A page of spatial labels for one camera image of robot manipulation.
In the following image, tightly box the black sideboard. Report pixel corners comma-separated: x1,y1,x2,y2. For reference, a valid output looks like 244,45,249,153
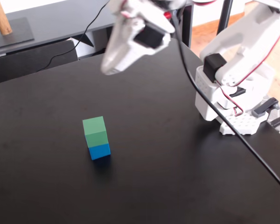
0,0,194,60

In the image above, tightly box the grey black table clamp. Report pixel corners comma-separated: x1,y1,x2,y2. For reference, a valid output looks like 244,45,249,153
251,97,280,118

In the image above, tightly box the thin black cable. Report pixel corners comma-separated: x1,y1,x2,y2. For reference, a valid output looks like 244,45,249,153
36,0,110,73

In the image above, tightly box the thick black cable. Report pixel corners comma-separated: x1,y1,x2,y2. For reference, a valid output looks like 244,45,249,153
171,9,280,196

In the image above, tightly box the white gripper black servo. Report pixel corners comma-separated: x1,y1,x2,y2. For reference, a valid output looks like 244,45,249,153
100,0,176,75

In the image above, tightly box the blue cube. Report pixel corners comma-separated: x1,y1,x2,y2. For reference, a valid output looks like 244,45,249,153
88,142,112,161

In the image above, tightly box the black metal pole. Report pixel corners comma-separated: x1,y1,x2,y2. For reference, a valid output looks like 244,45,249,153
216,0,234,35

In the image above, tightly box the green cube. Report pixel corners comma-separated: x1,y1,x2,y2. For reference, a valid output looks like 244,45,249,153
82,116,109,148

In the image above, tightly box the wooden pole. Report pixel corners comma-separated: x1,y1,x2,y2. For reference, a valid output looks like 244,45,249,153
0,0,13,35

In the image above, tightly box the red white servo wire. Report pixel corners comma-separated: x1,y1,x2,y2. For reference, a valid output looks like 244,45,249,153
232,30,280,87

